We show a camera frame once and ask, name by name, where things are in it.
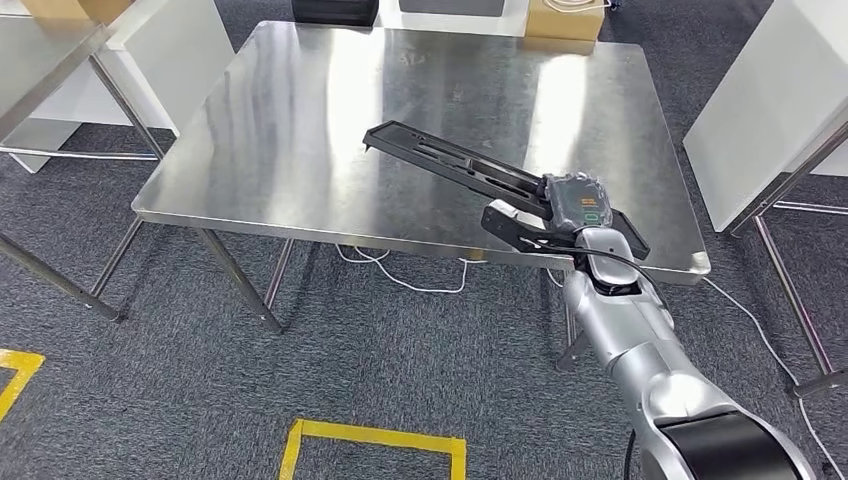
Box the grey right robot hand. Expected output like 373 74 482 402
543 171 615 234

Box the black plastic panel part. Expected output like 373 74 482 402
362 119 653 262

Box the steel workbench table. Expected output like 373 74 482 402
0 19 712 374

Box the cardboard box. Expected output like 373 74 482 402
525 0 606 43
18 0 137 26

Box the white panel box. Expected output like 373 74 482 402
682 0 848 234
0 0 238 176

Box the dark grey flat case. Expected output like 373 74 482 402
397 0 506 19

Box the yellow floor tape square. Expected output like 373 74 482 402
278 417 468 480

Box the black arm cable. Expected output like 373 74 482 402
523 239 672 313

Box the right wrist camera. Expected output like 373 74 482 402
480 199 584 257

